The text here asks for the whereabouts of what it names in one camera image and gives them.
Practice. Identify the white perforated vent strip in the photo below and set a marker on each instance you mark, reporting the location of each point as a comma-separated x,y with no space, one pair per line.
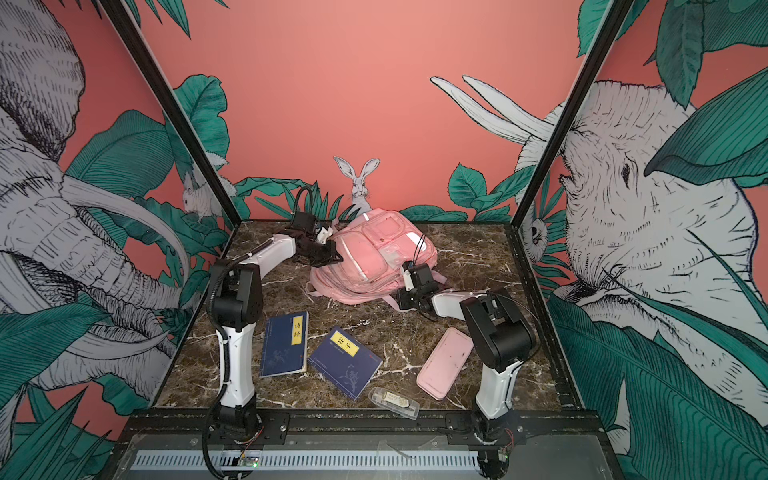
305,460

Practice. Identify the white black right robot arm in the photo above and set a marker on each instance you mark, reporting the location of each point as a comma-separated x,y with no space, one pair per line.
500,334

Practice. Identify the black corner frame post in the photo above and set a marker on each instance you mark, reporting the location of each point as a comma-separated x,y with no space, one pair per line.
612,22
128,31

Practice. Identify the pink student backpack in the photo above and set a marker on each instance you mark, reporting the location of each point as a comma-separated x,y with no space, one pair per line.
379,250

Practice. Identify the dark blue book yellow label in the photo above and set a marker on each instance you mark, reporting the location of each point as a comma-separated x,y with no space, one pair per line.
345,362

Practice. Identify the pink pencil case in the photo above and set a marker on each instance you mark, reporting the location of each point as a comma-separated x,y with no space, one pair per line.
444,364

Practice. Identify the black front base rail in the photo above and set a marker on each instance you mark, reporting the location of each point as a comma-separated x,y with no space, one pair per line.
455,425

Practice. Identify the black left corner frame post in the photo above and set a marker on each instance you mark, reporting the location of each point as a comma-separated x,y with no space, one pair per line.
128,31

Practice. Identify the black right corner frame post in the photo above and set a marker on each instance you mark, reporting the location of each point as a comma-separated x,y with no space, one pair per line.
612,22

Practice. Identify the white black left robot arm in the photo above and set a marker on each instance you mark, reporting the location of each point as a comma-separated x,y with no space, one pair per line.
235,303

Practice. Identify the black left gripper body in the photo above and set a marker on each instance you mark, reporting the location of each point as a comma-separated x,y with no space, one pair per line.
320,253

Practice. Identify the clear plastic eraser box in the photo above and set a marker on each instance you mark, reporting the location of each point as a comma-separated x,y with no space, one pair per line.
395,403

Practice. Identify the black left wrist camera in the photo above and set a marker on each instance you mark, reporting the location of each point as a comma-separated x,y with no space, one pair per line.
305,223

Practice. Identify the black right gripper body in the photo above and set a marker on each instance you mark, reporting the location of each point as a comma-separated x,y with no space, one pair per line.
412,299

